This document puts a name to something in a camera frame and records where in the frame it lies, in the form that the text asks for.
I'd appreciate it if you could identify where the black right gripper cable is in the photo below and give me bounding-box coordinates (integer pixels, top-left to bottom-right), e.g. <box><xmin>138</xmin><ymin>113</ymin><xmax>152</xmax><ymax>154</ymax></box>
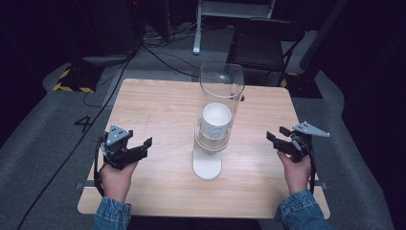
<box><xmin>306</xmin><ymin>147</ymin><xmax>318</xmax><ymax>196</ymax></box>

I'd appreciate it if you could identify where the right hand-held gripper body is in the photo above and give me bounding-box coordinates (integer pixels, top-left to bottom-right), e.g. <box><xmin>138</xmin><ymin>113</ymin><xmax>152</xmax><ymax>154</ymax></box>
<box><xmin>276</xmin><ymin>121</ymin><xmax>331</xmax><ymax>163</ymax></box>

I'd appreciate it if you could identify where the black folding chair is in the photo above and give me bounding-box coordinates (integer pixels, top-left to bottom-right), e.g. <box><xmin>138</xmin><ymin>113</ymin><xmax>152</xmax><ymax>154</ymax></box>
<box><xmin>225</xmin><ymin>18</ymin><xmax>305</xmax><ymax>88</ymax></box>

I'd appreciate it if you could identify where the black yellow striped floor base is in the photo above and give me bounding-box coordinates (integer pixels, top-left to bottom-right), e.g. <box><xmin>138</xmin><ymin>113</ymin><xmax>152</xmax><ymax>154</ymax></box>
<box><xmin>52</xmin><ymin>64</ymin><xmax>98</xmax><ymax>94</ymax></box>
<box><xmin>280</xmin><ymin>72</ymin><xmax>324</xmax><ymax>100</ymax></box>

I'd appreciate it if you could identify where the white paper cup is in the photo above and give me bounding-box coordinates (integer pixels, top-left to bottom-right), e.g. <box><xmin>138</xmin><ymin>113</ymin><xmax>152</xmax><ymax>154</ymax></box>
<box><xmin>199</xmin><ymin>102</ymin><xmax>233</xmax><ymax>142</ymax></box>

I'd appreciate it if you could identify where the person's left hand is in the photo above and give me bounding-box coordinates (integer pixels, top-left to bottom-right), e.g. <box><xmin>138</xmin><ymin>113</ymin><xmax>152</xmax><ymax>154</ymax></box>
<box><xmin>100</xmin><ymin>159</ymin><xmax>139</xmax><ymax>203</ymax></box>

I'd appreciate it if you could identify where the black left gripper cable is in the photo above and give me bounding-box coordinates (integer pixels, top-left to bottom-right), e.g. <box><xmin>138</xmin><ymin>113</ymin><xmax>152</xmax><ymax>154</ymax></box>
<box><xmin>93</xmin><ymin>135</ymin><xmax>108</xmax><ymax>197</ymax></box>

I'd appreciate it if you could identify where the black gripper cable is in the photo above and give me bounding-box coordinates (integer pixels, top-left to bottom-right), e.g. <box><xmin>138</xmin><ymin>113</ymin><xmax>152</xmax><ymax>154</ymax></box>
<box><xmin>93</xmin><ymin>135</ymin><xmax>108</xmax><ymax>197</ymax></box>
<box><xmin>306</xmin><ymin>147</ymin><xmax>318</xmax><ymax>196</ymax></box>

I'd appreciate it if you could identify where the dark slanted pole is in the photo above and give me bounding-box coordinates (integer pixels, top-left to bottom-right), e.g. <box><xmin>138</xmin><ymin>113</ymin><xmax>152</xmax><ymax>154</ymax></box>
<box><xmin>299</xmin><ymin>0</ymin><xmax>350</xmax><ymax>72</ymax></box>

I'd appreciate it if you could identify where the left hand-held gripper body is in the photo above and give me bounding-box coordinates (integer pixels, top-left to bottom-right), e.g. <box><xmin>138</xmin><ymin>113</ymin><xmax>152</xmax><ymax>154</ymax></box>
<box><xmin>100</xmin><ymin>125</ymin><xmax>139</xmax><ymax>171</ymax></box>

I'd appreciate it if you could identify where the white metal stand frame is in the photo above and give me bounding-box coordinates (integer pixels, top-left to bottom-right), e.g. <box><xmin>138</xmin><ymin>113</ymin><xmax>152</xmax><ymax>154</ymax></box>
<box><xmin>192</xmin><ymin>0</ymin><xmax>276</xmax><ymax>56</ymax></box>

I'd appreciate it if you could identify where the person's right hand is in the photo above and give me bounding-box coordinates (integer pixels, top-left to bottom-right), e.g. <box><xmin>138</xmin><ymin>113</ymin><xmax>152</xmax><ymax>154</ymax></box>
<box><xmin>276</xmin><ymin>150</ymin><xmax>312</xmax><ymax>196</ymax></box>

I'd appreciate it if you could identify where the clear tube cup dispenser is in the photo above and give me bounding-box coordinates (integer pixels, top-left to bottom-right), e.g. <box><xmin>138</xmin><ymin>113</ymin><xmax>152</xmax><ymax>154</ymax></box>
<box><xmin>192</xmin><ymin>62</ymin><xmax>246</xmax><ymax>182</ymax></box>

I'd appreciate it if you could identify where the black floor cable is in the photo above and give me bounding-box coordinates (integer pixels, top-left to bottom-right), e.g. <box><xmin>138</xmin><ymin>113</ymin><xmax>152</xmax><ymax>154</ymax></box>
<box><xmin>15</xmin><ymin>44</ymin><xmax>142</xmax><ymax>230</ymax></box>

